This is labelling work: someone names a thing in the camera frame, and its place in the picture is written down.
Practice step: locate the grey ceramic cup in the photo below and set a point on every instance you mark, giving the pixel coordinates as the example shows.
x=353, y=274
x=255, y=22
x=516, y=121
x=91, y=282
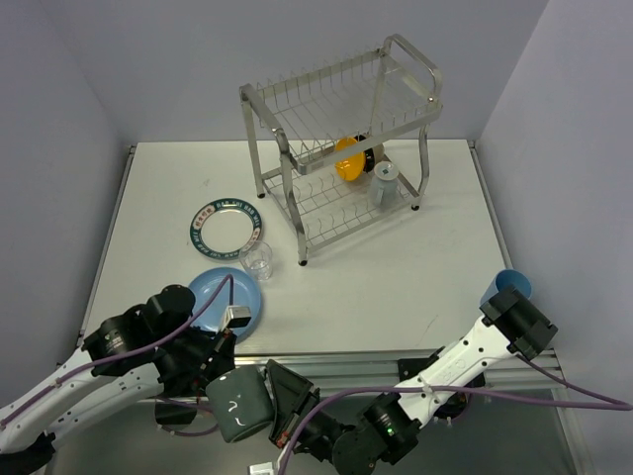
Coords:
x=383, y=189

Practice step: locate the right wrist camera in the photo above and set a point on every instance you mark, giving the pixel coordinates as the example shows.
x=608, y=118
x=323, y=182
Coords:
x=265, y=468

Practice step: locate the blue plastic cup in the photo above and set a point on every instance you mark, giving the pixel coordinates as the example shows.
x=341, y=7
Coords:
x=508, y=278

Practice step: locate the white plate green rim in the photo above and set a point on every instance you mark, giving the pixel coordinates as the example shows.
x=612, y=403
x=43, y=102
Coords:
x=222, y=228

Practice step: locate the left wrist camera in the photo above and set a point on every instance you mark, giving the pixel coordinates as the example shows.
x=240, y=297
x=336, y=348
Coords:
x=234, y=317

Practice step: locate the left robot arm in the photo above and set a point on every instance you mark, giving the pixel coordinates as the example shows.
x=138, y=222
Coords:
x=166, y=347

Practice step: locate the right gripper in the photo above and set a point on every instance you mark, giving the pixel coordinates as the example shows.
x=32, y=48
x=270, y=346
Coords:
x=290, y=391

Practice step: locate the dark green mug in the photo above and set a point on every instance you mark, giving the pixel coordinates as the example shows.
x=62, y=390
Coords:
x=240, y=403

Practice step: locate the steel two-tier dish rack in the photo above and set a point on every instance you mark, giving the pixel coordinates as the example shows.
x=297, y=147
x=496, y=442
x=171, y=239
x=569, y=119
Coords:
x=315, y=137

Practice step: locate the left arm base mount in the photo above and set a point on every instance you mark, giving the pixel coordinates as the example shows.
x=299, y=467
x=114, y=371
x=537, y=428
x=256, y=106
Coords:
x=174, y=412

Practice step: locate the brown and black bowl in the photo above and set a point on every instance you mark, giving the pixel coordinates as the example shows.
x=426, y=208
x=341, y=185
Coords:
x=366, y=160

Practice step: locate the blue plate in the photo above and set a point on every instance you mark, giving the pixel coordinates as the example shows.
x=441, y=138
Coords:
x=246, y=293

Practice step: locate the orange bowl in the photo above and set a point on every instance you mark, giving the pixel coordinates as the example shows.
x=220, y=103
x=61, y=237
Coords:
x=345, y=168

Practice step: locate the clear drinking glass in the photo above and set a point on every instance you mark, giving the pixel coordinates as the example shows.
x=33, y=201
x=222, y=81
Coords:
x=256, y=259

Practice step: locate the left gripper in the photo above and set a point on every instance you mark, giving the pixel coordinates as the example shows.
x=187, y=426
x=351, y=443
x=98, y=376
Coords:
x=224, y=359

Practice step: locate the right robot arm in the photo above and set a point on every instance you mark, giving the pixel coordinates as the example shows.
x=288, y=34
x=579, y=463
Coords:
x=387, y=429

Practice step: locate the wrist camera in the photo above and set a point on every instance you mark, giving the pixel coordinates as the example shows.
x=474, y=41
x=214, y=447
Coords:
x=265, y=468
x=234, y=317

